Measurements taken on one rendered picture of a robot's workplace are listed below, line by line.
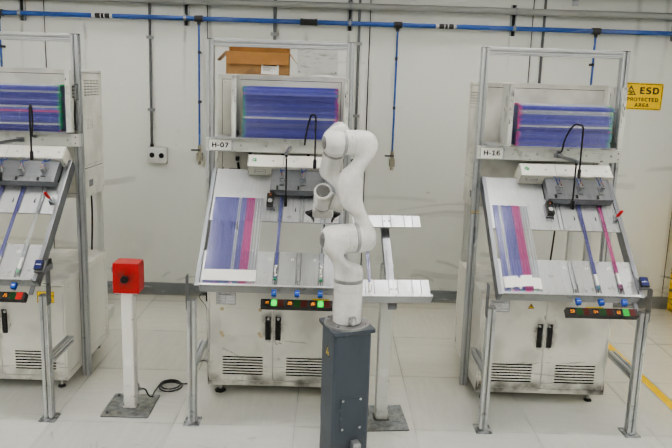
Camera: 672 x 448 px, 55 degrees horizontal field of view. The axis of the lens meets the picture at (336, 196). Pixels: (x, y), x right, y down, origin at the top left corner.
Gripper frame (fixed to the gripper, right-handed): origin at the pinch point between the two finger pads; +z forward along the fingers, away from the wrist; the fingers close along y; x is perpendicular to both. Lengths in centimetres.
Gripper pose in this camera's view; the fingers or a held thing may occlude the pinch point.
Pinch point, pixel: (322, 218)
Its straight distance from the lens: 320.6
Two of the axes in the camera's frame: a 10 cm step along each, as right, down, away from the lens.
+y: -10.0, -0.3, -0.1
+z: -0.2, 4.3, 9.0
